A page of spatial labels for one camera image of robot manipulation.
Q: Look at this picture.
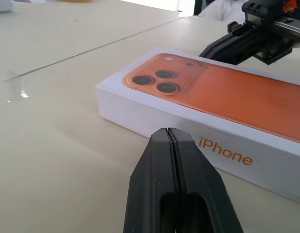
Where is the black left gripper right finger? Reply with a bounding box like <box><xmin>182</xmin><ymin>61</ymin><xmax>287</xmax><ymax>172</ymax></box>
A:
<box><xmin>169</xmin><ymin>127</ymin><xmax>244</xmax><ymax>233</ymax></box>

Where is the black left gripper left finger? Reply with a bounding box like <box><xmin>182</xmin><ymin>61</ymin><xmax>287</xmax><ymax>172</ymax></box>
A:
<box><xmin>123</xmin><ymin>127</ymin><xmax>181</xmax><ymax>233</ymax></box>

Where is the clear tape patch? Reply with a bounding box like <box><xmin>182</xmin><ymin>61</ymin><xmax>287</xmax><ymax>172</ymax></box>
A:
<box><xmin>3</xmin><ymin>69</ymin><xmax>30</xmax><ymax>104</ymax></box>

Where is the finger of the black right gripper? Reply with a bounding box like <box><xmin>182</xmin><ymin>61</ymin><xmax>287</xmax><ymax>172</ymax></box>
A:
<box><xmin>199</xmin><ymin>21</ymin><xmax>277</xmax><ymax>55</ymax></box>
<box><xmin>199</xmin><ymin>36</ymin><xmax>287</xmax><ymax>65</ymax></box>

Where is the white container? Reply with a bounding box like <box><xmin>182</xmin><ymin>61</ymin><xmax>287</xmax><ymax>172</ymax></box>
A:
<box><xmin>0</xmin><ymin>0</ymin><xmax>14</xmax><ymax>13</ymax></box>

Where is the white cloth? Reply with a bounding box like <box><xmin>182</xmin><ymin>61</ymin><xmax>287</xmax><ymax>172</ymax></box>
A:
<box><xmin>198</xmin><ymin>0</ymin><xmax>247</xmax><ymax>22</ymax></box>

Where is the white orange iPhone box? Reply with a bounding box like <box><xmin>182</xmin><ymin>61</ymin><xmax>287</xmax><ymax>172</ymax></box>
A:
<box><xmin>95</xmin><ymin>46</ymin><xmax>300</xmax><ymax>203</ymax></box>

